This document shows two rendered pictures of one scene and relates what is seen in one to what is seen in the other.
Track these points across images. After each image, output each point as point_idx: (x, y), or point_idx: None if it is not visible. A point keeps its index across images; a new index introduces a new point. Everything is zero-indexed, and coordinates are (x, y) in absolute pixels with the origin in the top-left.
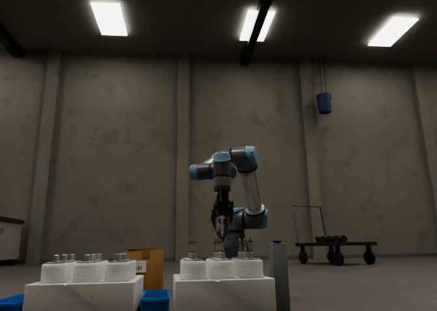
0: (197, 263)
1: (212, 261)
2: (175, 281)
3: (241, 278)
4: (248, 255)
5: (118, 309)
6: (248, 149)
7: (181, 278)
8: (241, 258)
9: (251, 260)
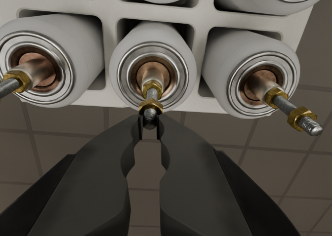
0: (58, 107)
1: (113, 89)
2: (21, 101)
3: (204, 75)
4: (256, 95)
5: None
6: None
7: (16, 2)
8: None
9: (243, 117)
